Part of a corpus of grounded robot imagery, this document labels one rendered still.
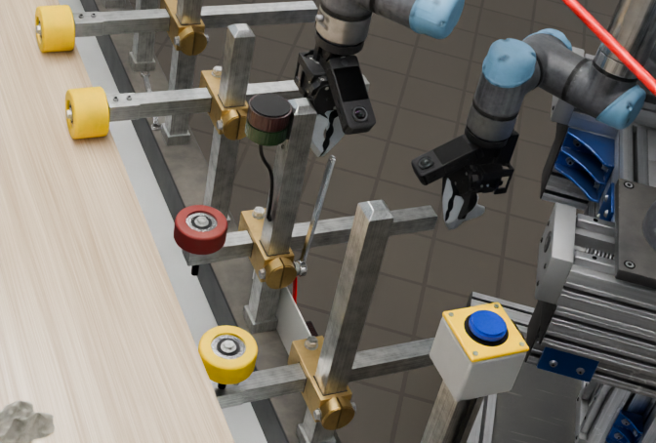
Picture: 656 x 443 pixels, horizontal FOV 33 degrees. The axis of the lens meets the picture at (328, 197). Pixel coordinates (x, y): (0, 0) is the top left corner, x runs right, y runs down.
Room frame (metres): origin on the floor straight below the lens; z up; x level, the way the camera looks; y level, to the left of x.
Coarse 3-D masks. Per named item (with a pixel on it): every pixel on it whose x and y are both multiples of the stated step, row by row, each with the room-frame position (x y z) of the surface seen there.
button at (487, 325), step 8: (480, 312) 0.86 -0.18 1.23; (488, 312) 0.86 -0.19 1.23; (472, 320) 0.85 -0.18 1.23; (480, 320) 0.85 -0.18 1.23; (488, 320) 0.85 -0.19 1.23; (496, 320) 0.86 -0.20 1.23; (504, 320) 0.86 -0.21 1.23; (472, 328) 0.84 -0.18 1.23; (480, 328) 0.84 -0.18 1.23; (488, 328) 0.84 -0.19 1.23; (496, 328) 0.84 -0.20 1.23; (504, 328) 0.85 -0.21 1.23; (480, 336) 0.83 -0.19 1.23; (488, 336) 0.83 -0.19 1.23; (496, 336) 0.84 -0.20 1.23
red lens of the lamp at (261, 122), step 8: (280, 96) 1.30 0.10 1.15; (248, 112) 1.26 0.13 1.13; (256, 112) 1.24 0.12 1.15; (288, 112) 1.26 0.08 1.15; (248, 120) 1.25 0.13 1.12; (256, 120) 1.24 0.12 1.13; (264, 120) 1.24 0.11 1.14; (272, 120) 1.24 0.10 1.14; (280, 120) 1.24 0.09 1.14; (288, 120) 1.26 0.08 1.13; (264, 128) 1.24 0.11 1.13; (272, 128) 1.24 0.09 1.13; (280, 128) 1.25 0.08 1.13
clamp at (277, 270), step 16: (240, 224) 1.35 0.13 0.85; (256, 224) 1.33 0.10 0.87; (256, 240) 1.30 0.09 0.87; (256, 256) 1.28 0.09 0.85; (272, 256) 1.27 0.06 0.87; (288, 256) 1.28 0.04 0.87; (256, 272) 1.28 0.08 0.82; (272, 272) 1.24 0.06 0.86; (288, 272) 1.26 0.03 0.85; (272, 288) 1.25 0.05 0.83
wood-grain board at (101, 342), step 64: (0, 0) 1.76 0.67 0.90; (0, 64) 1.56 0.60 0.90; (64, 64) 1.60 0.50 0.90; (0, 128) 1.39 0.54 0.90; (64, 128) 1.43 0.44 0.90; (0, 192) 1.24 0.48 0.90; (64, 192) 1.27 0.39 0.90; (128, 192) 1.31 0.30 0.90; (0, 256) 1.11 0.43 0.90; (64, 256) 1.14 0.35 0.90; (128, 256) 1.17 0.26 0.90; (0, 320) 1.00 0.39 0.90; (64, 320) 1.02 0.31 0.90; (128, 320) 1.05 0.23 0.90; (0, 384) 0.89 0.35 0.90; (64, 384) 0.92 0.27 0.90; (128, 384) 0.94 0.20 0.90; (192, 384) 0.96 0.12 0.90
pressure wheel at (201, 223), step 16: (192, 208) 1.30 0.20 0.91; (208, 208) 1.30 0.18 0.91; (176, 224) 1.25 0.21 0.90; (192, 224) 1.26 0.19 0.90; (208, 224) 1.27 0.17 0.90; (224, 224) 1.27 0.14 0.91; (176, 240) 1.25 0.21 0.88; (192, 240) 1.23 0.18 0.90; (208, 240) 1.24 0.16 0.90; (224, 240) 1.26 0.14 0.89; (192, 272) 1.27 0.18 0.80
